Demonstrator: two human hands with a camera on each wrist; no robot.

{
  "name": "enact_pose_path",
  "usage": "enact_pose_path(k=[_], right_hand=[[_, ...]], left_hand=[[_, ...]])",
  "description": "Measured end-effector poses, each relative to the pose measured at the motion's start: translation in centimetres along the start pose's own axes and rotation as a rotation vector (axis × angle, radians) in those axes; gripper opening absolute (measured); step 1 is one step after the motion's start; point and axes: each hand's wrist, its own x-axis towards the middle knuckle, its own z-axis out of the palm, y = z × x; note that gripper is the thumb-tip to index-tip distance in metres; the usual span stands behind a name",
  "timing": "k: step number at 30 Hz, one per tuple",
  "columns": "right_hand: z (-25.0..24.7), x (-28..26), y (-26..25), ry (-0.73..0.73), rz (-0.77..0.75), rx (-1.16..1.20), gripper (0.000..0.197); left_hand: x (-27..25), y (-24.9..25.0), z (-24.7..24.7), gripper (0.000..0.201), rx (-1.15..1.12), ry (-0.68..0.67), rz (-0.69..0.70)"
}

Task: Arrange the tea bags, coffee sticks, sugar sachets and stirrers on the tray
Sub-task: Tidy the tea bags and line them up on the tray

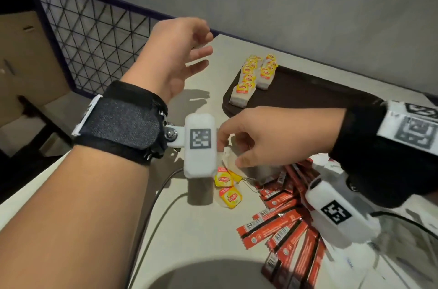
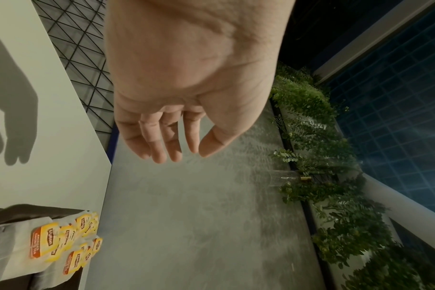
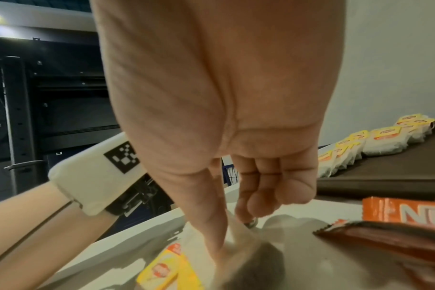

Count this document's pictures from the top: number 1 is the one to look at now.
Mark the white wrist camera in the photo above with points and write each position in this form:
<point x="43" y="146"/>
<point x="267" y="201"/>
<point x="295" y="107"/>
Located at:
<point x="200" y="148"/>
<point x="335" y="213"/>

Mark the pile of white sugar sachets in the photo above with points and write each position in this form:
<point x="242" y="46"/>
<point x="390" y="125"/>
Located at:
<point x="349" y="261"/>

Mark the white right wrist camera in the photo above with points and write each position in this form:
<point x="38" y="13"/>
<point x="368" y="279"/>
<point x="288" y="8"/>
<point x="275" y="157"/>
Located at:
<point x="335" y="213"/>

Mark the brown plastic tray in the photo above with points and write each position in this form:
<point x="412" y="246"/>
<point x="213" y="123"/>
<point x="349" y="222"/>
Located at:
<point x="301" y="90"/>

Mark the person's right hand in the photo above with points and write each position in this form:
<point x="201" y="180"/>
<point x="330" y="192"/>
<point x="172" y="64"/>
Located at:
<point x="284" y="135"/>

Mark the brown cardboard box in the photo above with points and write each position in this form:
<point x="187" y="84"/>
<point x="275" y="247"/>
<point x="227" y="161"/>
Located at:
<point x="30" y="66"/>

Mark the black metal furniture frame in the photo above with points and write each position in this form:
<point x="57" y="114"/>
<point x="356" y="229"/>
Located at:
<point x="44" y="121"/>

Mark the person's left forearm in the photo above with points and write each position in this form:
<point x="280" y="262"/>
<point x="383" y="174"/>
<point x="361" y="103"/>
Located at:
<point x="68" y="223"/>

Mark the row of tea bags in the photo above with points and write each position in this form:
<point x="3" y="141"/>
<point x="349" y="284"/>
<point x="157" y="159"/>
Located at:
<point x="241" y="94"/>

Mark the pile of red coffee sticks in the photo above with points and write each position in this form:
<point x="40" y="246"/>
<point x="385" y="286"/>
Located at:
<point x="284" y="227"/>

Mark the pile of tea bags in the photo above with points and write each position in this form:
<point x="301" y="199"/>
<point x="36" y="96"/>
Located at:
<point x="231" y="198"/>

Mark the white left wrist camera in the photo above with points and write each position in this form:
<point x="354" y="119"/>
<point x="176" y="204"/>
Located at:
<point x="200" y="148"/>

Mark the person's left hand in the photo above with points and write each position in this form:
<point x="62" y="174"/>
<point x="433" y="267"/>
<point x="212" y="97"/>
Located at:
<point x="164" y="59"/>

